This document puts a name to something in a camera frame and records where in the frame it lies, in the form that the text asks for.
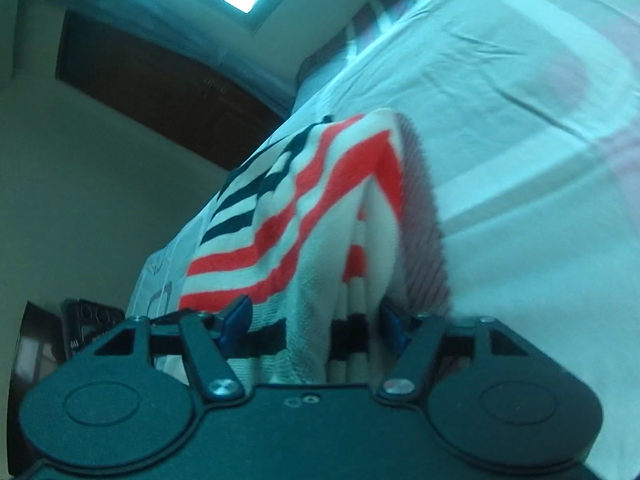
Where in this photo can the striped knit sweater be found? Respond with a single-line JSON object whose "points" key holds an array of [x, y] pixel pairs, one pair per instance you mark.
{"points": [[310, 220]]}

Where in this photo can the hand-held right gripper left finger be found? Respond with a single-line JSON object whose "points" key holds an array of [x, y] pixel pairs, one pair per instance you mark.
{"points": [[234, 325]]}

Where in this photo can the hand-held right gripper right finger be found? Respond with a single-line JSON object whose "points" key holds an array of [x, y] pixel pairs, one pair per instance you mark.
{"points": [[395, 332]]}

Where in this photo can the black electronic device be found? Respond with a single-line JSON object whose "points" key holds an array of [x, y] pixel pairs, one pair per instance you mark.
{"points": [[92, 325]]}

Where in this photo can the patterned bedsheet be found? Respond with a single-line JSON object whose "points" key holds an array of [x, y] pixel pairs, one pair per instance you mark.
{"points": [[525, 160]]}

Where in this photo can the striped pillow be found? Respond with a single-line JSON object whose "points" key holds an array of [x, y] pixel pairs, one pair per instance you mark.
{"points": [[357, 27]]}

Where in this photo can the dark wooden wardrobe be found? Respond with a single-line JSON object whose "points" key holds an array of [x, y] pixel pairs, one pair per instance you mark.
{"points": [[165, 95]]}

